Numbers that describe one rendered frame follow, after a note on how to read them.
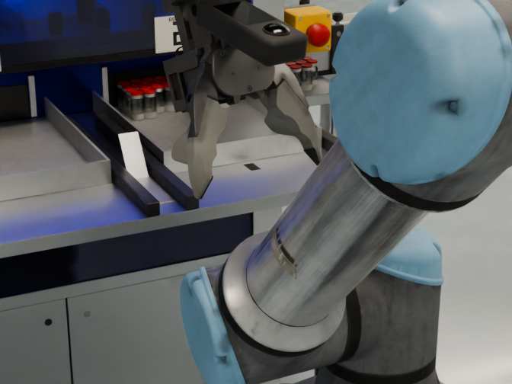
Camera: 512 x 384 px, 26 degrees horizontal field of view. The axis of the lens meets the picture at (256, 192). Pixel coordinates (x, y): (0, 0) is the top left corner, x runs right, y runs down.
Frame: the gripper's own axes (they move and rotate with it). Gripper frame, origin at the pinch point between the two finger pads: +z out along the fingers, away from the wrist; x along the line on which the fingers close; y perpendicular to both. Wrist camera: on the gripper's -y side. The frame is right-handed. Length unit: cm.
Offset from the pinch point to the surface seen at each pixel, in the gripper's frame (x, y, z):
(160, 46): -37, 69, -22
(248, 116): -48, 65, -7
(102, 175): -13, 54, -4
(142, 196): -11.9, 43.5, 0.0
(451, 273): -172, 151, 51
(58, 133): -19, 76, -12
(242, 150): -34, 49, -2
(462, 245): -189, 161, 47
